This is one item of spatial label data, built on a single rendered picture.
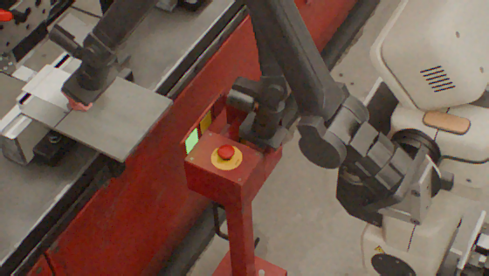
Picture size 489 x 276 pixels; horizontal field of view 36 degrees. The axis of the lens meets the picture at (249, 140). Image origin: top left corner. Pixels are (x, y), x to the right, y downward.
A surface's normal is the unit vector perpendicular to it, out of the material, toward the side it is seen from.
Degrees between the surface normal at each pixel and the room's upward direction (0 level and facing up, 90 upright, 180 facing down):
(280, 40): 90
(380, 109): 0
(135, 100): 0
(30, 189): 0
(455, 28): 40
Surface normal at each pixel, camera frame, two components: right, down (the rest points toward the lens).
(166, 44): -0.04, -0.63
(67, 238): 0.86, 0.39
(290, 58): -0.46, 0.70
